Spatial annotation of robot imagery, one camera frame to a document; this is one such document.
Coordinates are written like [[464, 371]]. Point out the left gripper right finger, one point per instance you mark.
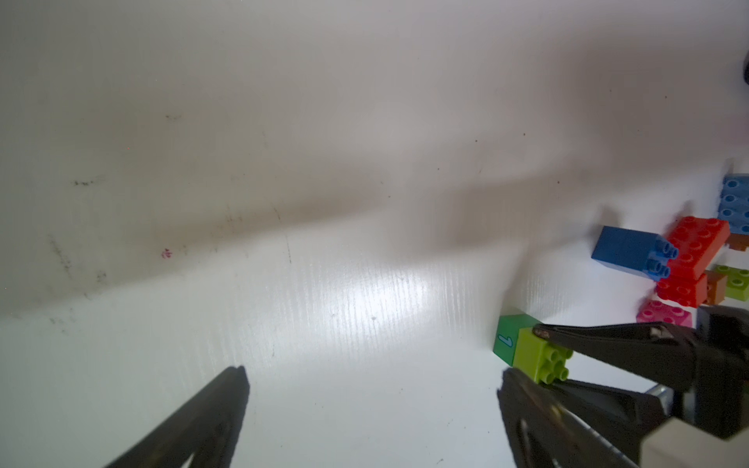
[[542, 433]]

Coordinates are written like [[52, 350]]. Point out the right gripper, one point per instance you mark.
[[707, 368]]

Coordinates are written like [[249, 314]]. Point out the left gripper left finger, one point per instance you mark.
[[203, 432]]

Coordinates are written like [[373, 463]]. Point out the lime green lego brick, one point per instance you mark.
[[542, 361]]

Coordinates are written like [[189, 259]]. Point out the small red lego brick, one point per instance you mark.
[[686, 292]]

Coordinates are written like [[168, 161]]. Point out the orange brown lego brick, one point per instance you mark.
[[716, 287]]

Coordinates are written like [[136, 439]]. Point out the dark blue lego brick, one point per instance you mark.
[[622, 249], [657, 256]]

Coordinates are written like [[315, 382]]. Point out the red long lego brick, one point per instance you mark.
[[698, 241]]

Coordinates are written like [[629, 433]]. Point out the dark green lego brick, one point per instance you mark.
[[507, 334]]

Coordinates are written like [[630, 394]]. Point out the pink lego brick upper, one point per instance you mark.
[[654, 311]]

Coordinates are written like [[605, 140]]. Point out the lime lego brick right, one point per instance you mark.
[[738, 282]]

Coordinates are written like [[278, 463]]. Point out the light blue long lego brick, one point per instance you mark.
[[733, 205]]

